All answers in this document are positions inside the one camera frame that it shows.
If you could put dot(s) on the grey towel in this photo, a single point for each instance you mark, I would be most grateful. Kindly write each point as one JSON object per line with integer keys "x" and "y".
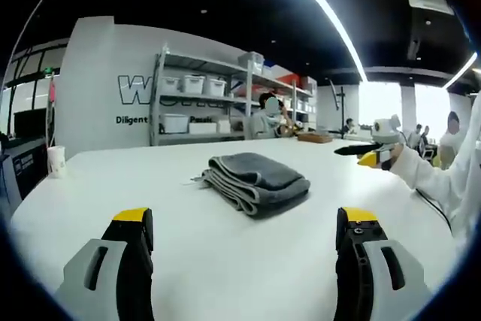
{"x": 259, "y": 182}

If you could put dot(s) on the person's right hand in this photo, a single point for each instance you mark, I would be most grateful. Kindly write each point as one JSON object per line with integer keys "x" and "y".
{"x": 394, "y": 155}

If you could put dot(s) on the black floor stand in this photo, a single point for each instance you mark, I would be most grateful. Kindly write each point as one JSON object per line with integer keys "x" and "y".
{"x": 340, "y": 110}

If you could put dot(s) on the brown wooden tray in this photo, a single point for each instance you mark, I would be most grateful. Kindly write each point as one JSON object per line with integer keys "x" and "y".
{"x": 315, "y": 137}

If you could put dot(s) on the short ceiling light strip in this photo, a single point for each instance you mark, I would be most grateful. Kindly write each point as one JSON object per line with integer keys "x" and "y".
{"x": 463, "y": 69}

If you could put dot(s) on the white paper cup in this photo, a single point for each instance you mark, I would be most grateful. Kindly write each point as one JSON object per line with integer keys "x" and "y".
{"x": 56, "y": 163}

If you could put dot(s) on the black cabinet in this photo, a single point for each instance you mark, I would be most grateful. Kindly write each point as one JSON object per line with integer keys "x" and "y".
{"x": 26, "y": 167}

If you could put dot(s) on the long ceiling light strip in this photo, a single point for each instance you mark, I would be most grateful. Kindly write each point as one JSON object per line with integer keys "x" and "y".
{"x": 330, "y": 13}

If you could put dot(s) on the grey metal shelving rack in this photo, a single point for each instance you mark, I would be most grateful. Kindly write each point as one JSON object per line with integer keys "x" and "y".
{"x": 240, "y": 73}

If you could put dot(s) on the group of white storage bins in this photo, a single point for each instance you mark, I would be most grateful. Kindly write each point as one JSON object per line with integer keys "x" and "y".
{"x": 193, "y": 84}

